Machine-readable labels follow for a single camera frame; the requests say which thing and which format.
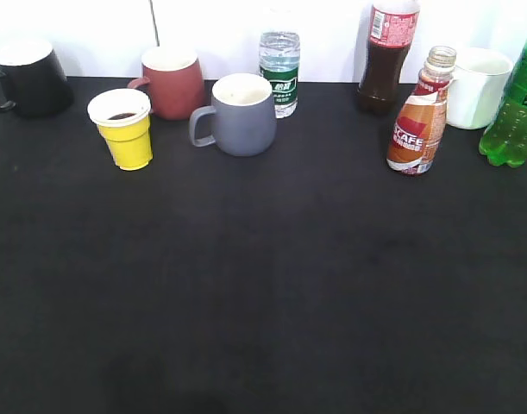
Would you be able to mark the green sprite bottle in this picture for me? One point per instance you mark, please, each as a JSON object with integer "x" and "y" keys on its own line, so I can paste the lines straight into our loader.
{"x": 504, "y": 141}

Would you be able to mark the Nescafe coffee bottle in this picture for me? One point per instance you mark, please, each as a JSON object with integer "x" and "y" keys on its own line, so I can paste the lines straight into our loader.
{"x": 419, "y": 126}

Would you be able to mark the yellow paper cup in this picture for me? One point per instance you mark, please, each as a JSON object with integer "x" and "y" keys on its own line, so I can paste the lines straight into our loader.
{"x": 122, "y": 117}

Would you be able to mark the red ceramic mug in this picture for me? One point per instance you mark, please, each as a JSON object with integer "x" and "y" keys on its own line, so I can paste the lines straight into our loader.
{"x": 174, "y": 81}

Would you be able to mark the white ceramic mug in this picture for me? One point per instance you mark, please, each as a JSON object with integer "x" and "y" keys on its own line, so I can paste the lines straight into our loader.
{"x": 478, "y": 82}

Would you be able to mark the grey ceramic mug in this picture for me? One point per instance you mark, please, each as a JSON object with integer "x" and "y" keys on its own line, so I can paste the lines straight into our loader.
{"x": 240, "y": 119}

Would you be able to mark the black ceramic mug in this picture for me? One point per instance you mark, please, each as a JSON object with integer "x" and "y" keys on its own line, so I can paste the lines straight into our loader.
{"x": 32, "y": 80}

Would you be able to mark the clear water bottle green label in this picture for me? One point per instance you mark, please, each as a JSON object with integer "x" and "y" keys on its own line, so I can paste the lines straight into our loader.
{"x": 279, "y": 56}

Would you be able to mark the cola bottle red label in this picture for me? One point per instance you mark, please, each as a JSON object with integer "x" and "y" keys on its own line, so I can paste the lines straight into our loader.
{"x": 391, "y": 31}

